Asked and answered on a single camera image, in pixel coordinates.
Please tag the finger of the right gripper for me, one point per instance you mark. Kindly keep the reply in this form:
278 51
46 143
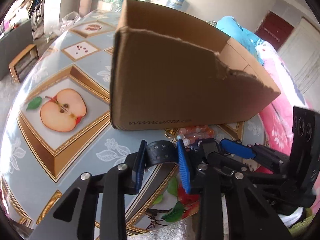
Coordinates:
260 153
225 164

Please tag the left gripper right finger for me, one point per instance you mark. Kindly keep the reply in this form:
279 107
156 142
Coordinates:
249 215

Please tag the right white gloved hand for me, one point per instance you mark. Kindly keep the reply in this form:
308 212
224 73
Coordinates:
298 215

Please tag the dark grey cabinet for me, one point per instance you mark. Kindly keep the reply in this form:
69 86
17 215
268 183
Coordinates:
14 46

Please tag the white plastic bag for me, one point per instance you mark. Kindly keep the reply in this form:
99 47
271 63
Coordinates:
70 19

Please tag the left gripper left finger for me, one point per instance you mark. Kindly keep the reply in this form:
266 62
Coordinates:
73 215

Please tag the blue rolled blanket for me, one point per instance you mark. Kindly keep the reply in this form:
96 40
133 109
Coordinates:
249 40

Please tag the small wooden stool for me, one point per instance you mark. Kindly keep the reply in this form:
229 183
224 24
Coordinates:
30 50

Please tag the white wardrobe doors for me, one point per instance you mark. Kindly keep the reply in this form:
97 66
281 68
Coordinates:
300 52

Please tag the blue water dispenser bottle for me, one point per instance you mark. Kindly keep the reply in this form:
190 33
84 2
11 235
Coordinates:
175 4

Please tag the brown cardboard box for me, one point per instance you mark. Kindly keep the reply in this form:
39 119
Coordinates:
170 70

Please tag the purple black smart watch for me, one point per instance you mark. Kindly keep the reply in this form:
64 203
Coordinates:
160 152

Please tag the dark red door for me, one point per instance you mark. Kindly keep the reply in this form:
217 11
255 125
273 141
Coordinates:
274 30

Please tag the pink floral quilt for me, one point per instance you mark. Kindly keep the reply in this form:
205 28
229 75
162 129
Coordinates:
277 117

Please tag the fruit pattern tablecloth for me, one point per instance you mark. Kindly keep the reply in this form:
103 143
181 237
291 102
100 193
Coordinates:
60 127

